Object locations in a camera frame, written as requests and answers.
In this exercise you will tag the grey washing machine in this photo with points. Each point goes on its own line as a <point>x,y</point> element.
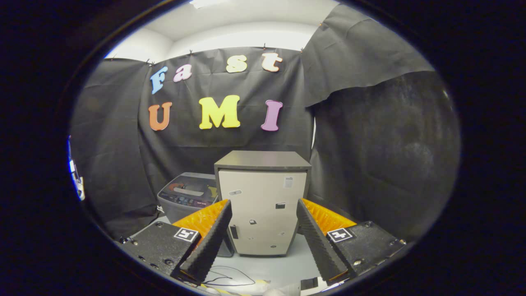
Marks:
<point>176,211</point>

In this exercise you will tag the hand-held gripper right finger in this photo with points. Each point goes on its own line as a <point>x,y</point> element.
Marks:
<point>318,242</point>

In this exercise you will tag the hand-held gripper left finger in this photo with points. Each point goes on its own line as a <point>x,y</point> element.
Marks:
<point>207,246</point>

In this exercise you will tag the beige cabinet with dark top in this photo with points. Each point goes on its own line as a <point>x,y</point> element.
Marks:
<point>263,205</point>

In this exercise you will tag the white and blue object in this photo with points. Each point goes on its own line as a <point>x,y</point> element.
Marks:
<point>76,176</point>

